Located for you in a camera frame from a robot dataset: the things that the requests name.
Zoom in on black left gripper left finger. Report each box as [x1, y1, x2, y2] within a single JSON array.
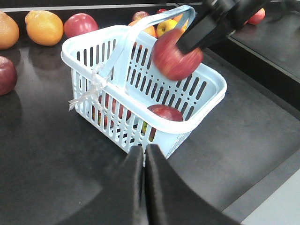
[[59, 146, 143, 225]]

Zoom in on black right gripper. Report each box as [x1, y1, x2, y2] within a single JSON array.
[[177, 0, 269, 53]]

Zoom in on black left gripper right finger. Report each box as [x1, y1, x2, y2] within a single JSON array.
[[145, 144, 237, 225]]

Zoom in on dark red apple edge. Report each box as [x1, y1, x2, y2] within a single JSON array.
[[152, 29, 203, 81]]

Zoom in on dark red apple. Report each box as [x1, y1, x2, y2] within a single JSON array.
[[92, 94, 131, 128], [147, 105, 183, 121]]

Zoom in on light blue plastic basket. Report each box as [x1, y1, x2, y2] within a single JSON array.
[[61, 5, 227, 158]]

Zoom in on dark red apple front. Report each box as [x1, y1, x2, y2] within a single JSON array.
[[92, 94, 131, 128]]

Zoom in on large orange right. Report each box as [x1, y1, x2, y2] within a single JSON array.
[[172, 14, 189, 31]]

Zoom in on orange near pepper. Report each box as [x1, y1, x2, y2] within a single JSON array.
[[128, 19, 157, 38]]

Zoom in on black wooden display table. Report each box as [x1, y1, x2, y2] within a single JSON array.
[[0, 0, 300, 225]]

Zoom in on red-yellow small apple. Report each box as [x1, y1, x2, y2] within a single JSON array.
[[132, 11, 150, 21]]

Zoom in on red apple by oranges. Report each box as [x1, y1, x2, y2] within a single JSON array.
[[64, 13, 98, 38]]

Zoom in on red apple beside yellow fruit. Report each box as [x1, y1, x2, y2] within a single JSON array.
[[0, 56, 18, 96]]

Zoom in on orange fruit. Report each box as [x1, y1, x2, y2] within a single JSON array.
[[0, 12, 20, 50], [25, 10, 64, 46]]

